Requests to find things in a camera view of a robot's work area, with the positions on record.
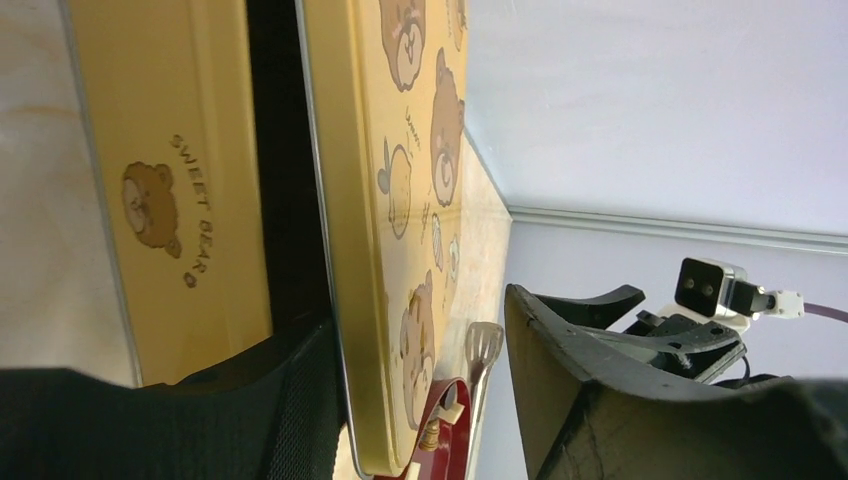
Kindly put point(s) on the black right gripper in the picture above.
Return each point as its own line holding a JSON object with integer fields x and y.
{"x": 649, "y": 402}

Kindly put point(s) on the caramel ridged chocolate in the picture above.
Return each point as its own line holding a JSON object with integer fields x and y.
{"x": 429, "y": 439}

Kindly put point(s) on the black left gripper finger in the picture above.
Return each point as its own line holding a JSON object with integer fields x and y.
{"x": 270, "y": 412}

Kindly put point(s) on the silver metal tongs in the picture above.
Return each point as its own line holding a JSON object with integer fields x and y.
{"x": 483, "y": 345}

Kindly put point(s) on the gold bear tin lid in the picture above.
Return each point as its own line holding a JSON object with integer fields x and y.
{"x": 386, "y": 84}

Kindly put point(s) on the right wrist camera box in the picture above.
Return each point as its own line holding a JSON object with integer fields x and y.
{"x": 704, "y": 286}

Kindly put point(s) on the red round tray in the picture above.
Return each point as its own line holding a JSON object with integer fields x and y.
{"x": 448, "y": 461}

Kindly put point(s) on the white square chocolate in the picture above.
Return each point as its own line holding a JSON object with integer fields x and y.
{"x": 450, "y": 414}

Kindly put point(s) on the gold chocolate box tin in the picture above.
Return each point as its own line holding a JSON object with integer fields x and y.
{"x": 169, "y": 101}

